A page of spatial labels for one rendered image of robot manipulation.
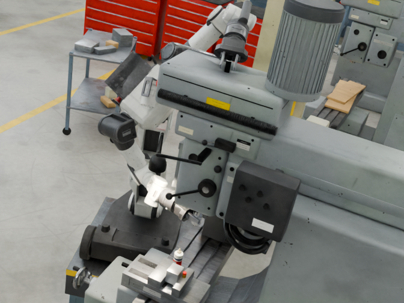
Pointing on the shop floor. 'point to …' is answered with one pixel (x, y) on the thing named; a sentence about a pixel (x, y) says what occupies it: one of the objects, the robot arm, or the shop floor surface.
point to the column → (335, 258)
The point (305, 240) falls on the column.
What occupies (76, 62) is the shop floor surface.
